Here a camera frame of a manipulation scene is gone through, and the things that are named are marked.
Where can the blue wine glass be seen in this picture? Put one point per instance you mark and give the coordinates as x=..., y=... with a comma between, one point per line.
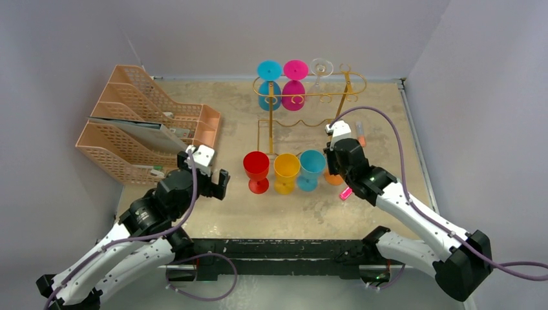
x=269, y=91
x=312, y=165

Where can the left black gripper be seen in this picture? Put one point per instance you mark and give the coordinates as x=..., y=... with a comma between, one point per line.
x=210, y=190

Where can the gold wire glass rack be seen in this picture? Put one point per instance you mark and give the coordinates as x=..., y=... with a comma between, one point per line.
x=354, y=84

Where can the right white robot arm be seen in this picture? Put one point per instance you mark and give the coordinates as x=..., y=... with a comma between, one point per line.
x=444, y=251

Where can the small orange-capped tube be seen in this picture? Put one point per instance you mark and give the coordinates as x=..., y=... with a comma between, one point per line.
x=360, y=133

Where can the orange wine glass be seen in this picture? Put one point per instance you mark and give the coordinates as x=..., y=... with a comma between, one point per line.
x=333, y=179

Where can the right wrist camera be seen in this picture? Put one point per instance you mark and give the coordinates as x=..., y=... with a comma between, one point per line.
x=337, y=131

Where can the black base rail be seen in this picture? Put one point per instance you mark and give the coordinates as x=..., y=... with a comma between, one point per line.
x=205, y=259

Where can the peach plastic file organizer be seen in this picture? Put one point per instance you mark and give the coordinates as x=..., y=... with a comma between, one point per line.
x=131, y=93

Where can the clear wine glass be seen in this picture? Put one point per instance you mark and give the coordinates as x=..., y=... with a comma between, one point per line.
x=321, y=68

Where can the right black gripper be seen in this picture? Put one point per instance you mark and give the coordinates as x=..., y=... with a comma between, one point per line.
x=335, y=159

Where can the pink highlighter marker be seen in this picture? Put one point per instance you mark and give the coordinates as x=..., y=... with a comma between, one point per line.
x=345, y=194

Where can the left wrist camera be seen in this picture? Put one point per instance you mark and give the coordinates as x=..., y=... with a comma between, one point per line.
x=203, y=157

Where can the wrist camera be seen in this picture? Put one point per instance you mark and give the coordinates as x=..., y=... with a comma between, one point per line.
x=203, y=157
x=337, y=131

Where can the red wine glass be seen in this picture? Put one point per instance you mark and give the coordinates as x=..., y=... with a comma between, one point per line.
x=256, y=165

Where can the yellow wine glass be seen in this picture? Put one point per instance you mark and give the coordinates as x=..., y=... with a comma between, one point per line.
x=287, y=168

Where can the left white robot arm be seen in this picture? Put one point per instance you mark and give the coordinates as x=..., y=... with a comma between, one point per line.
x=147, y=235

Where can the magenta wine glass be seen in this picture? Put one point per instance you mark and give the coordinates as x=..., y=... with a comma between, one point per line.
x=295, y=70

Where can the grey folder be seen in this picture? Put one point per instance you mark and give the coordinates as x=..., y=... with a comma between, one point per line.
x=154, y=136

